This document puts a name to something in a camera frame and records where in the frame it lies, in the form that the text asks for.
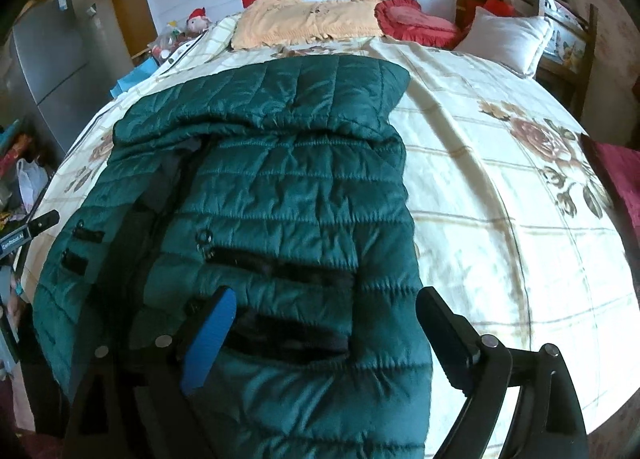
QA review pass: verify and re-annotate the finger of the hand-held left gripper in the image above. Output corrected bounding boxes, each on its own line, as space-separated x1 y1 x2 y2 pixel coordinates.
27 210 61 236

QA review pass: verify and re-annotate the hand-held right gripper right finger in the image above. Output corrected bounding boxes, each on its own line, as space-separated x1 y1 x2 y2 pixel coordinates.
415 285 589 459

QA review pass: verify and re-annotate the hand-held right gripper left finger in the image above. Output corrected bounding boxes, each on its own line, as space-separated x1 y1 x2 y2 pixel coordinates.
62 285 239 459

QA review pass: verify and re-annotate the dark green quilted jacket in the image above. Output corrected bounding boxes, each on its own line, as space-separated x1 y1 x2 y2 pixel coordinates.
32 55 435 459

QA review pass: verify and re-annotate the white plastic bag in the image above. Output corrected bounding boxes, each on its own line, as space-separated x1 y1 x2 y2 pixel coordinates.
16 157 50 210

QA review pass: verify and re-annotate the cream floral checked blanket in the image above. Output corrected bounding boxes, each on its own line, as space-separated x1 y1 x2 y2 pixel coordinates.
22 14 632 445

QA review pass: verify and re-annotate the grey refrigerator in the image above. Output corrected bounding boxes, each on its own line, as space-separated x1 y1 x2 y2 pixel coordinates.
9 0 135 152

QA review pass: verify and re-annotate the light blue paper box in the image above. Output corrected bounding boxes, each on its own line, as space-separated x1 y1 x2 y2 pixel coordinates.
111 61 162 98

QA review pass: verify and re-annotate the pile of bottles and jars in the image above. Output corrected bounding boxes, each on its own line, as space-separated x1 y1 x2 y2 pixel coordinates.
149 20 195 63

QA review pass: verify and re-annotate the dark red blanket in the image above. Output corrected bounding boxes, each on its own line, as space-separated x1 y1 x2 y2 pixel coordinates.
579 133 640 262

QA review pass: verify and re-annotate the plush toy with red hat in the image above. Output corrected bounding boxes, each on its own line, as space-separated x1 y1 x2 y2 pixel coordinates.
185 7 211 36

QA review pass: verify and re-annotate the white pillow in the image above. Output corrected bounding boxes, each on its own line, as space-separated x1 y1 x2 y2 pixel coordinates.
452 6 554 79

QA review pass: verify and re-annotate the red frilled cushion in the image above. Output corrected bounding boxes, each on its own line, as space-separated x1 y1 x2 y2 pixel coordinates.
374 0 464 48

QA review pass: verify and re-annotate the wooden chair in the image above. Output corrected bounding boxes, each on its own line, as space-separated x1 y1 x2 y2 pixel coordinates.
504 0 599 120

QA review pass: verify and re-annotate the beige frilled pillow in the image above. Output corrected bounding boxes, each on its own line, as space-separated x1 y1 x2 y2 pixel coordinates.
230 0 387 51

